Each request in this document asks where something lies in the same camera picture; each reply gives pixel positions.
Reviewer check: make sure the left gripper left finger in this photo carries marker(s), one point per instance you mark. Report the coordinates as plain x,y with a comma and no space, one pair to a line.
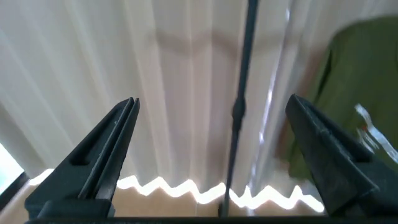
87,174

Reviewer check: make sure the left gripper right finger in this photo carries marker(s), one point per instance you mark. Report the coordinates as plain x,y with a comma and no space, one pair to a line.
339,168

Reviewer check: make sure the green long-sleeved shirt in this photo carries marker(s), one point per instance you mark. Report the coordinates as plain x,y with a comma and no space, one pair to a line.
357,77

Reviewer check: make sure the black clothes rack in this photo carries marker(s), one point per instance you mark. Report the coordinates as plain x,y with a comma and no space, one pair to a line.
239,109

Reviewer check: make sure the beige curtain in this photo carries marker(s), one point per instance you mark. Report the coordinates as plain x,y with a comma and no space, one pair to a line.
124,62

